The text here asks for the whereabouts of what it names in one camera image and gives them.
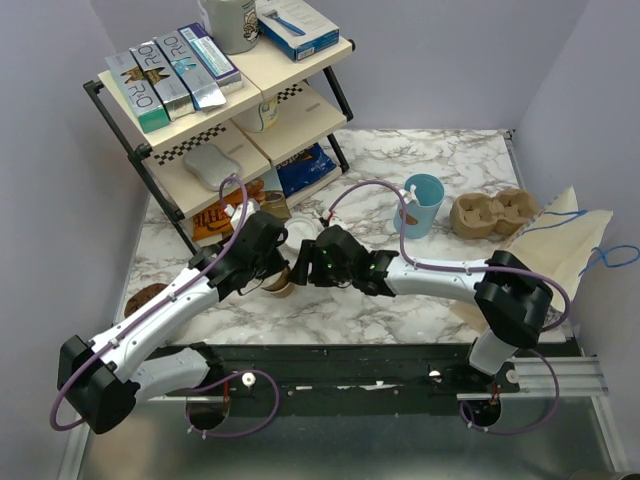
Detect brown cookie package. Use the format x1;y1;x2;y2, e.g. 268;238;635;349
246;168;291;222

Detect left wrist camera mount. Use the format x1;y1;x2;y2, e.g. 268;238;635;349
224;199;260;222

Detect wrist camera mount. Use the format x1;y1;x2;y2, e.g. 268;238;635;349
224;199;260;222
319;212;344;228

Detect brown cookie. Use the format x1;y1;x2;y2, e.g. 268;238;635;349
124;283;167;318

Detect orange snack bag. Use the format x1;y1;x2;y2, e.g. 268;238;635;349
192;202;232;241

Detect grey sponge pad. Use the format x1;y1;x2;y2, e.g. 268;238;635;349
183;143;241;191

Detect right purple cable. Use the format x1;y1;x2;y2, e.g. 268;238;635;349
322;180;572;435

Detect black beige shelf rack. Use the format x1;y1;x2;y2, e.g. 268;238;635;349
83;38;356;251

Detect purple cable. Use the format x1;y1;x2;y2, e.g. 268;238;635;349
322;180;572;435
48;174;281;439

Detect blue chips bag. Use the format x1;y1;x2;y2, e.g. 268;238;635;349
276;143;337;198

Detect blue razor box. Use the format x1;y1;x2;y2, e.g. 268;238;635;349
255;0;340;62

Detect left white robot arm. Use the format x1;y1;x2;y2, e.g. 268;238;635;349
49;211;288;434

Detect brown paper cup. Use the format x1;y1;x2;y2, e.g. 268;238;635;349
260;266;295;298

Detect blue silver toothpaste box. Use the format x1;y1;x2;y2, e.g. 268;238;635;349
154;31;226;111

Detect stacked brown cup carriers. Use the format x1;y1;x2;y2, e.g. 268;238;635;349
449;188;539;239

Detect white plastic cup lid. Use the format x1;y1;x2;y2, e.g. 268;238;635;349
285;216;322;252

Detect purple white toothpaste box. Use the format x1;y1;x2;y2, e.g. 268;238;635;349
178;23;244;94

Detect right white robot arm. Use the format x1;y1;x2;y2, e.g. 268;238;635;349
289;226;553;392

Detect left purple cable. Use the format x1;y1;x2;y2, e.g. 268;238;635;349
48;174;281;439

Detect checkered paper bag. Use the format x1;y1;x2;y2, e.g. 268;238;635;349
449;301;489;334

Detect grey printed mug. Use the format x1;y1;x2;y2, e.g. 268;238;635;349
198;0;259;55

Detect teal silver toothpaste box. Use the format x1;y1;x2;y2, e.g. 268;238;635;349
105;51;170;133

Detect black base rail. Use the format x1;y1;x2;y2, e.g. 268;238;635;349
164;343;521;419

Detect white patterned mug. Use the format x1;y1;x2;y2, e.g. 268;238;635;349
233;95;278;133

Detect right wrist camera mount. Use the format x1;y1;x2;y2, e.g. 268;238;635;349
319;212;344;228

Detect cream bag with blue handles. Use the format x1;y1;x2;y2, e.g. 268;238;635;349
501;187;613;299

